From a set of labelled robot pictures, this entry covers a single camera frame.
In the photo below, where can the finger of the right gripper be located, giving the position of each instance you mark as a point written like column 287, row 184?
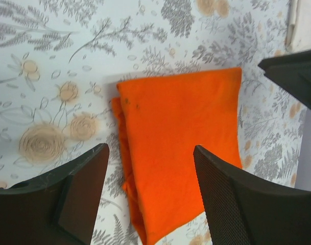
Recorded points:
column 292, row 73

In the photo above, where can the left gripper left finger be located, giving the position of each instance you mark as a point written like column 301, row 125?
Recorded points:
column 56, row 207

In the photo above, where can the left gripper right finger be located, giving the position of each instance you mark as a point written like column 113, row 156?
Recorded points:
column 242, row 208

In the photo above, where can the orange t shirt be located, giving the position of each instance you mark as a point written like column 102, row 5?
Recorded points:
column 160, row 121

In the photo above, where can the folded white t shirt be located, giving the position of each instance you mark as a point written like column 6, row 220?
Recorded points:
column 298, row 36

